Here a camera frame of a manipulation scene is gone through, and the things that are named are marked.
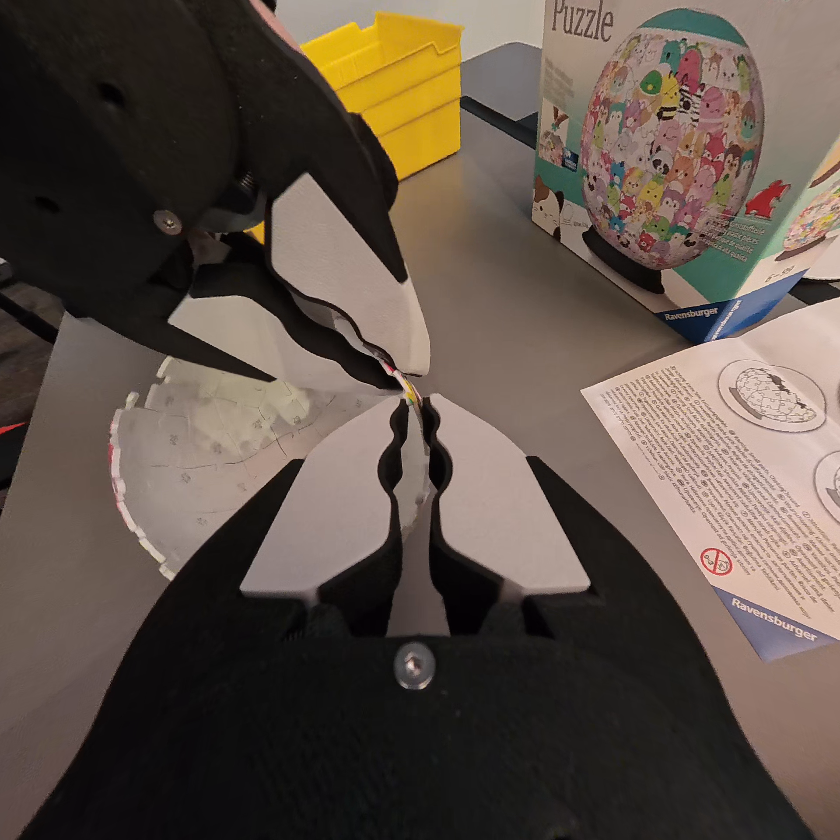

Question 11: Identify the yellow plastic bin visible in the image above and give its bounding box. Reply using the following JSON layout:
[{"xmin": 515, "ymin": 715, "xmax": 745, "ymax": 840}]
[{"xmin": 301, "ymin": 12, "xmax": 466, "ymax": 181}]

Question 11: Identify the white stand foot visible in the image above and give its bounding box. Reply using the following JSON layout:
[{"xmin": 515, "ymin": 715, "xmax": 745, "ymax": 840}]
[{"xmin": 804, "ymin": 233, "xmax": 840, "ymax": 283}]

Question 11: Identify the white instruction leaflet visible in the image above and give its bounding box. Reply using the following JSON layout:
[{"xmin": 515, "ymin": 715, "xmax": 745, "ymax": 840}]
[{"xmin": 581, "ymin": 302, "xmax": 840, "ymax": 664}]

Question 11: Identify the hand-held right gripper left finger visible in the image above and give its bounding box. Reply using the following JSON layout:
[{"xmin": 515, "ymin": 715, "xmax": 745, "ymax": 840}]
[{"xmin": 239, "ymin": 395, "xmax": 410, "ymax": 601}]

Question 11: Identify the puzzle ball cardboard box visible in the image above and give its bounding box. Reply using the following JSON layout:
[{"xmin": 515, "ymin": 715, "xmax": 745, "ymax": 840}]
[{"xmin": 530, "ymin": 0, "xmax": 840, "ymax": 345}]

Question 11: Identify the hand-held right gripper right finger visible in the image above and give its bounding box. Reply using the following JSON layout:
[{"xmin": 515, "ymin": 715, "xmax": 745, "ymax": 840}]
[{"xmin": 420, "ymin": 392, "xmax": 592, "ymax": 599}]

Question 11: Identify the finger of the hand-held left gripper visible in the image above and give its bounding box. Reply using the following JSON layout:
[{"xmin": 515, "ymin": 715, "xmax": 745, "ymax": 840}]
[
  {"xmin": 262, "ymin": 172, "xmax": 434, "ymax": 380},
  {"xmin": 167, "ymin": 257, "xmax": 404, "ymax": 396}
]

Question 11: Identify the colourful puzzle ball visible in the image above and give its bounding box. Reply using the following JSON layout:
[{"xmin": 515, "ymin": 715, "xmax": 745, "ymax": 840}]
[{"xmin": 108, "ymin": 354, "xmax": 435, "ymax": 581}]

